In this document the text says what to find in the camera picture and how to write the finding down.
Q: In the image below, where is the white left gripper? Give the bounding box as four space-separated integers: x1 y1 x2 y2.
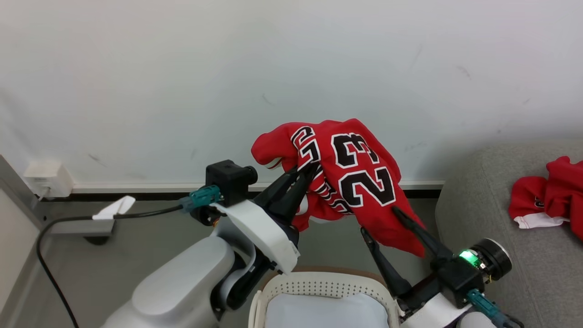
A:
210 164 321 275

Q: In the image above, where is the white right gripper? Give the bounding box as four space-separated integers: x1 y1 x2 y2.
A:
360 206 485 328

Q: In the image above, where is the red jersey number 23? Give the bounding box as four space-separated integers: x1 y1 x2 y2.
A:
251 118 427 258

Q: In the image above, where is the grey fabric sofa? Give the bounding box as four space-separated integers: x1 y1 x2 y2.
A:
435 140 583 328

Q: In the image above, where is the white perforated laundry basket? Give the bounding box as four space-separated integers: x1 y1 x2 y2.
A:
248 266 402 328

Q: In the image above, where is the teal left cable connector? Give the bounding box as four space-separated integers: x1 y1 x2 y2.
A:
178 184 223 213

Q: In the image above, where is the teal cable connector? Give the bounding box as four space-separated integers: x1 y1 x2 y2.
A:
466 289 507 327
178 184 223 213

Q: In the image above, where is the teal right cable connector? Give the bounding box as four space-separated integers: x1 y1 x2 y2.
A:
466 289 507 327

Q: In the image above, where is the white cable tag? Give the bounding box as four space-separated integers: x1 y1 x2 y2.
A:
92 195 137 221

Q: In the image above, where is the grey metal frame foot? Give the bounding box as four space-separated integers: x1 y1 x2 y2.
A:
49 217 115 237

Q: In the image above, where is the white wall socket box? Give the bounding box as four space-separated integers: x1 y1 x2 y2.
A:
23 159 75 199

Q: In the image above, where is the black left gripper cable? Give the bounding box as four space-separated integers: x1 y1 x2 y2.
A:
36 205 184 328

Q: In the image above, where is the grey metal frame post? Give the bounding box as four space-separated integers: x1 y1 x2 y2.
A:
0 155 51 231

